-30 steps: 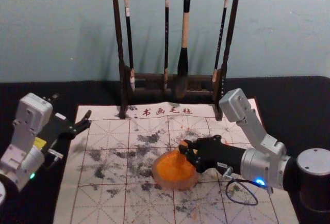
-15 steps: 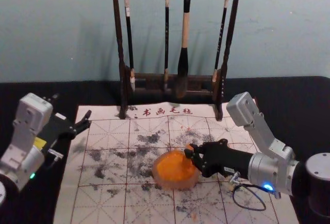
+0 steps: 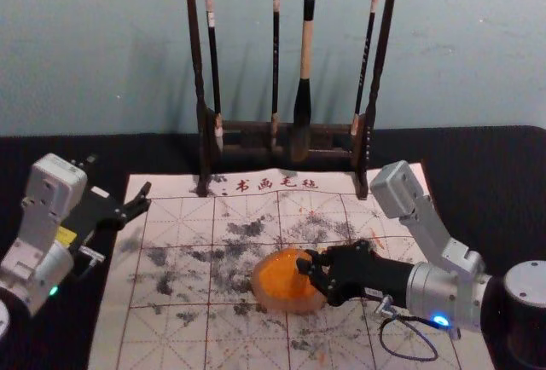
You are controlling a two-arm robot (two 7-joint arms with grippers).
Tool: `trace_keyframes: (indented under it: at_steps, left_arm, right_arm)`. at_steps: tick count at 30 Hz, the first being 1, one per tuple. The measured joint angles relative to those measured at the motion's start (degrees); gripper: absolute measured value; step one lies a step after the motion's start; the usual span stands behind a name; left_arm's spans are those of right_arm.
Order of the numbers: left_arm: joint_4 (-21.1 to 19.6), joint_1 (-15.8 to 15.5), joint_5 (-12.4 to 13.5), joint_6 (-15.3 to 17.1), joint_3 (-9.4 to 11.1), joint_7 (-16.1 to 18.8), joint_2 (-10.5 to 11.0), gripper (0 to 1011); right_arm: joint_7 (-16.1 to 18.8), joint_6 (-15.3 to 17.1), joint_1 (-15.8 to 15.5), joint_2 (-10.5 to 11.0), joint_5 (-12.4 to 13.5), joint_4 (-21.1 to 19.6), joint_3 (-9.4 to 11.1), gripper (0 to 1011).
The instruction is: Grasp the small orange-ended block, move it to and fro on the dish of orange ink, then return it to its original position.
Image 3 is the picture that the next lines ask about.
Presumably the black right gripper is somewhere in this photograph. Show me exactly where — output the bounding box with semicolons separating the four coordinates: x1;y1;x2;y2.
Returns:
295;239;417;309

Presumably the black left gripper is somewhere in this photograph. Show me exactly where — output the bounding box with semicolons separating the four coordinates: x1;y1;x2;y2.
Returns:
56;153;154;257

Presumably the orange round dish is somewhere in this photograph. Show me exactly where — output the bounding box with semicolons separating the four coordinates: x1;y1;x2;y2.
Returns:
250;246;328;315

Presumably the dark wooden brush rack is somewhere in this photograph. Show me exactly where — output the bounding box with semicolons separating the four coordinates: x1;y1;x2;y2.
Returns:
163;0;434;201

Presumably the white felt mat red grid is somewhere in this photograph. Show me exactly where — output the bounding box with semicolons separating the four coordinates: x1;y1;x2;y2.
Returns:
86;166;497;370

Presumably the thin black calligraphy brush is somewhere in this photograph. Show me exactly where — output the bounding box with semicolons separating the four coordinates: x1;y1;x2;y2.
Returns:
202;0;226;154
270;0;283;153
349;0;382;137

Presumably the black table cloth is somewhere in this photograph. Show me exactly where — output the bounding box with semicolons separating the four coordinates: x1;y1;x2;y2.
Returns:
0;124;546;370

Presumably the right gripper thin cable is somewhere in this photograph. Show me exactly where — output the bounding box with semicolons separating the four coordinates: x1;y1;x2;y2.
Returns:
374;294;441;363

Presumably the plain pale wall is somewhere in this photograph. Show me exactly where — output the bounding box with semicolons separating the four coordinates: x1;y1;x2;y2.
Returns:
0;0;546;138

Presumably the large tan-handled calligraphy brush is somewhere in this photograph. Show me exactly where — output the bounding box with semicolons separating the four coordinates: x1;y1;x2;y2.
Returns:
291;0;317;163

